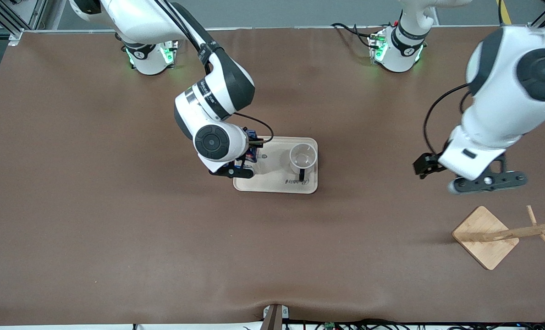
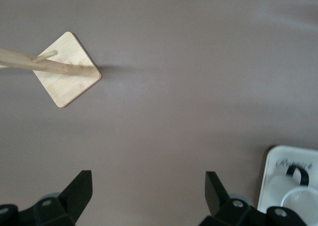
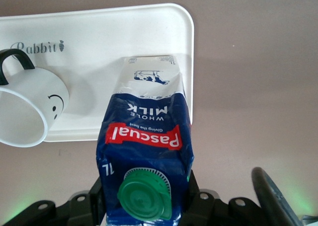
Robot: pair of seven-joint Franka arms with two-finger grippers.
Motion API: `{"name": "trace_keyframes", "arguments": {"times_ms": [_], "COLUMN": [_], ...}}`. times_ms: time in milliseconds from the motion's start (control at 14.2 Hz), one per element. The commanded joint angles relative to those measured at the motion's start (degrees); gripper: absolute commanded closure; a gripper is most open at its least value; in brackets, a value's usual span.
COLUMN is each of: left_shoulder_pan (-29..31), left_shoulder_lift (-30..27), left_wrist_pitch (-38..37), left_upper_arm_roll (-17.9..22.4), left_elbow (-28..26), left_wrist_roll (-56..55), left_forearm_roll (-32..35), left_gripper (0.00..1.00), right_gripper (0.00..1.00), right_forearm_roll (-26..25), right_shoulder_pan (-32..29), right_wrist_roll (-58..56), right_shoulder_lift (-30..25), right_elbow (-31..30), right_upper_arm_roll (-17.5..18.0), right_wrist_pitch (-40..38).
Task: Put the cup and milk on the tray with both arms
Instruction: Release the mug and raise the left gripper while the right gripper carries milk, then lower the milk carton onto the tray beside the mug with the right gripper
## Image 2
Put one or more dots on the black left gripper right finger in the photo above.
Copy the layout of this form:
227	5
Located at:
231	211

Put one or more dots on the beige rabbit print tray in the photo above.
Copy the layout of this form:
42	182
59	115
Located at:
272	161

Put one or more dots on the wooden mug tree stand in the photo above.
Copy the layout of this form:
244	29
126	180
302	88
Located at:
72	84

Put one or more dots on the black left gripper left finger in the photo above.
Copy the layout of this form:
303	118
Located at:
62	206

